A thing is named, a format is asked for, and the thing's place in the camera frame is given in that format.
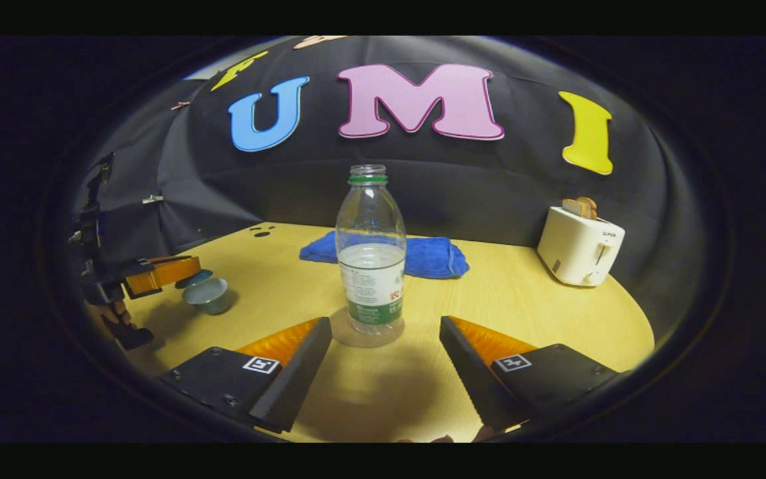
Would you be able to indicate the toast slice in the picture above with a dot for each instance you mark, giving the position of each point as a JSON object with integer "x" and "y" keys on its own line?
{"x": 574, "y": 208}
{"x": 591, "y": 205}

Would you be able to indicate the black backdrop cloth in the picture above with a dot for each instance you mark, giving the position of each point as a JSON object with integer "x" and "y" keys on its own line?
{"x": 456, "y": 186}

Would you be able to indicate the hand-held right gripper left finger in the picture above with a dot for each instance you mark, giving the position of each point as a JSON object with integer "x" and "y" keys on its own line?
{"x": 300, "y": 382}

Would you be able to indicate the silver clip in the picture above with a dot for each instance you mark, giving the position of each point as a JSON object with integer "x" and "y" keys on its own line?
{"x": 152, "y": 199}

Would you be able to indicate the copper clip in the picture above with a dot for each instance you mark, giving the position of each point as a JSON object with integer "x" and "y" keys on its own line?
{"x": 180, "y": 104}

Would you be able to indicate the blue teacup lid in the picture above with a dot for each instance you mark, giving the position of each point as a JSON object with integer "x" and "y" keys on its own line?
{"x": 195, "y": 278}

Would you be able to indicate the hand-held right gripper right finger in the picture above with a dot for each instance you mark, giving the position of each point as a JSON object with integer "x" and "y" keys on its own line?
{"x": 469, "y": 379}

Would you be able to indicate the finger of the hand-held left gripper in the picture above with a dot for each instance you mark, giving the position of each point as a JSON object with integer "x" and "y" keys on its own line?
{"x": 167, "y": 274}

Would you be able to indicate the blue towel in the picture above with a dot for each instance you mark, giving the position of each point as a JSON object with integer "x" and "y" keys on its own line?
{"x": 429, "y": 256}

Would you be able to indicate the clear plastic water bottle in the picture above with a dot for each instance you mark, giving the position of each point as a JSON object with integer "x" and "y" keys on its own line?
{"x": 370, "y": 266}

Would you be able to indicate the white toaster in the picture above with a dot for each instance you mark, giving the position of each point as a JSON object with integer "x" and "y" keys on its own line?
{"x": 576, "y": 246}

